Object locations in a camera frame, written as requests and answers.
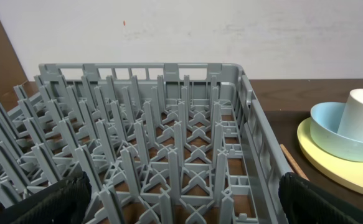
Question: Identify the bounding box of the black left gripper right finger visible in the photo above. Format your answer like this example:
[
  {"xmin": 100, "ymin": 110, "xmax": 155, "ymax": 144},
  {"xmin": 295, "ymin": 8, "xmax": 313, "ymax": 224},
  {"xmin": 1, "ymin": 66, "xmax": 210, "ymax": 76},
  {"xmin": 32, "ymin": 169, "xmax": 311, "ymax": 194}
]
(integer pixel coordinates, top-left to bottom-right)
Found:
[{"xmin": 278, "ymin": 172, "xmax": 363, "ymax": 224}]

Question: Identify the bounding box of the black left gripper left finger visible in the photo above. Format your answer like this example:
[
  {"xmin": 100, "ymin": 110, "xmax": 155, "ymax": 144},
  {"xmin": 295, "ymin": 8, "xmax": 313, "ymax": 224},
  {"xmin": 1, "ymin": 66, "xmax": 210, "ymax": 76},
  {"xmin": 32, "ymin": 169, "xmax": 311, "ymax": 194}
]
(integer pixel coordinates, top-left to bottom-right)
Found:
[{"xmin": 0, "ymin": 171, "xmax": 92, "ymax": 224}]

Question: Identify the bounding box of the wooden chopstick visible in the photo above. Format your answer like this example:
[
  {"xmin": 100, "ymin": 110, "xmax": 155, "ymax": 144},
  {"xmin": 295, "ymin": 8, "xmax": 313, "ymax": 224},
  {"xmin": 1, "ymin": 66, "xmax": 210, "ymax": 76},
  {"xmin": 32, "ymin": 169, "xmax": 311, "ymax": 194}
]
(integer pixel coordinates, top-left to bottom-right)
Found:
[{"xmin": 280, "ymin": 144, "xmax": 309, "ymax": 180}]

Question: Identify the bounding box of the grey plastic dishwasher rack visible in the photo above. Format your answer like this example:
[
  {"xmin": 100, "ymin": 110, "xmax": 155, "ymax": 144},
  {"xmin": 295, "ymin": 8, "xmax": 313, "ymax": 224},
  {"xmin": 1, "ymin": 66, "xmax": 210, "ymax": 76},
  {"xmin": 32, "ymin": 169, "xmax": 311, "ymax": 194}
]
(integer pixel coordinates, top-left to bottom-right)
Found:
[{"xmin": 0, "ymin": 63, "xmax": 290, "ymax": 223}]

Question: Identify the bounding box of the yellow plate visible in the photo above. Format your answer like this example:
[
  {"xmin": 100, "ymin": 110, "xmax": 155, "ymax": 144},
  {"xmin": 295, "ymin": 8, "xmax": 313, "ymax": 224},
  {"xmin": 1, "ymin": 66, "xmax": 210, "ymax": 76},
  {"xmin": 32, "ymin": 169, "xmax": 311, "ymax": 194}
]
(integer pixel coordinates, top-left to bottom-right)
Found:
[{"xmin": 297, "ymin": 118, "xmax": 363, "ymax": 195}]

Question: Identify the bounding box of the light blue bowl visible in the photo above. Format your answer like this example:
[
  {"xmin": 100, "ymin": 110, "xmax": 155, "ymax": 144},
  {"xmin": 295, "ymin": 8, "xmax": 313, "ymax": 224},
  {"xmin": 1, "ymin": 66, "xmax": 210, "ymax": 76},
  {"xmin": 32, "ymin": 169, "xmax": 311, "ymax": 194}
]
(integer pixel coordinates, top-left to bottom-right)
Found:
[{"xmin": 310, "ymin": 102, "xmax": 363, "ymax": 162}]

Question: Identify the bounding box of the white cup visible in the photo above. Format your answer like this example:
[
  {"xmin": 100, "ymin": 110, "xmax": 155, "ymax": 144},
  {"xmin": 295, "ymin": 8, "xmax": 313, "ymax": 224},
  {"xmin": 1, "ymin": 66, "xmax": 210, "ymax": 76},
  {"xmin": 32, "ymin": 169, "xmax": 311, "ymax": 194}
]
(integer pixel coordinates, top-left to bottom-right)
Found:
[{"xmin": 337, "ymin": 88, "xmax": 363, "ymax": 142}]

